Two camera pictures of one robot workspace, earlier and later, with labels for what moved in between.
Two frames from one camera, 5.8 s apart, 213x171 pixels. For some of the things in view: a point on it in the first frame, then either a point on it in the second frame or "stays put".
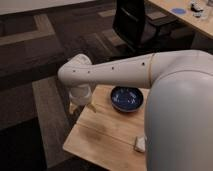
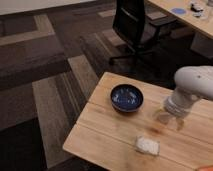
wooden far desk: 205,22 stays put
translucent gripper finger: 72,108 to 180,123
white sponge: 140,143 stays put
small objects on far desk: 196,7 stays put
